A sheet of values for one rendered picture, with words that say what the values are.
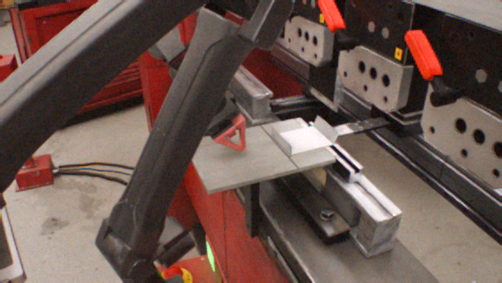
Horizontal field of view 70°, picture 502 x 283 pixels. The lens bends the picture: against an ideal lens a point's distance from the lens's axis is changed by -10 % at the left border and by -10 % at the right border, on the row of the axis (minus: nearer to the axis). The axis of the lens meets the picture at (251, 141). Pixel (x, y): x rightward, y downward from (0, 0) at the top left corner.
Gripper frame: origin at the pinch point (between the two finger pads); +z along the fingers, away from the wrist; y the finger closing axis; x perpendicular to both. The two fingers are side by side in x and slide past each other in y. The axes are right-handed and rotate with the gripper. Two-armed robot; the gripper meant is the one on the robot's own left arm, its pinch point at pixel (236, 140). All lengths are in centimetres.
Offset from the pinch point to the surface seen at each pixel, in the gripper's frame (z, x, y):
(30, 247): 54, 118, 100
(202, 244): 90, 42, 69
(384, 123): 19.2, -30.0, -1.9
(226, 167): 0.8, 4.6, -4.2
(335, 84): -1.0, -21.2, -5.3
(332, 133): 10.8, -17.1, -3.2
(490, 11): -22, -29, -36
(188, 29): 6, -10, 85
